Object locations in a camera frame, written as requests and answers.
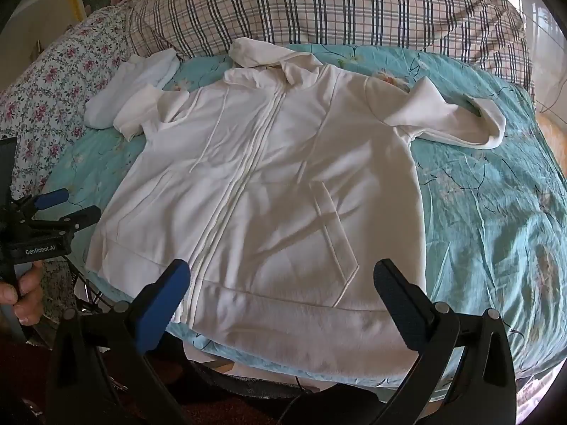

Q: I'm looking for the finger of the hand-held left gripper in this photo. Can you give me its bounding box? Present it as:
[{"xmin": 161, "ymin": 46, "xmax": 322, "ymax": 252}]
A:
[
  {"xmin": 57, "ymin": 206, "xmax": 102, "ymax": 233},
  {"xmin": 27, "ymin": 188, "xmax": 69, "ymax": 213}
]

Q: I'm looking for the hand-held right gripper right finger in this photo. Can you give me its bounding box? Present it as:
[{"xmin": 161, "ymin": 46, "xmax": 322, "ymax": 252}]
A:
[{"xmin": 373, "ymin": 259, "xmax": 519, "ymax": 425}]

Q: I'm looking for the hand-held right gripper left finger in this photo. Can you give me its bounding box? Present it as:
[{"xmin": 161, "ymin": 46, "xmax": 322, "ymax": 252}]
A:
[{"xmin": 44, "ymin": 259, "xmax": 209, "ymax": 425}]

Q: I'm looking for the white zip hoodie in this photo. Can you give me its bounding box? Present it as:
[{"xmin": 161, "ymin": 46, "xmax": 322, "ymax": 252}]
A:
[{"xmin": 84, "ymin": 38, "xmax": 506, "ymax": 386}]

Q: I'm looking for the person's left hand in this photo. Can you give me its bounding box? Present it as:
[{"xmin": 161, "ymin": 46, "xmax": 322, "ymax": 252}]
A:
[{"xmin": 0, "ymin": 260, "xmax": 45, "ymax": 324}]

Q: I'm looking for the pink floral blanket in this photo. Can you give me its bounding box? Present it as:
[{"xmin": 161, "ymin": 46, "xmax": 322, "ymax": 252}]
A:
[{"xmin": 0, "ymin": 6, "xmax": 134, "ymax": 319}]

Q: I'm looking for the teal floral bed sheet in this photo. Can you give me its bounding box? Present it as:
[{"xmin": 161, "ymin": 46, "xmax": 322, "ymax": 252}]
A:
[{"xmin": 42, "ymin": 43, "xmax": 561, "ymax": 390}]

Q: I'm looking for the small white folded garment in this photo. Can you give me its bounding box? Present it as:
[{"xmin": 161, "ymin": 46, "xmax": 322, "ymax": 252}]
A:
[{"xmin": 84, "ymin": 50, "xmax": 180, "ymax": 130}]

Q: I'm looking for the plaid quilt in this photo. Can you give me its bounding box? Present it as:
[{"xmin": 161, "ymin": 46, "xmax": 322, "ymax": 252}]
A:
[{"xmin": 126, "ymin": 0, "xmax": 532, "ymax": 89}]

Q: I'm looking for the black cable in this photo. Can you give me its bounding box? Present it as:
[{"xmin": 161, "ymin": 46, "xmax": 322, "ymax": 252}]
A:
[{"xmin": 66, "ymin": 257, "xmax": 116, "ymax": 315}]

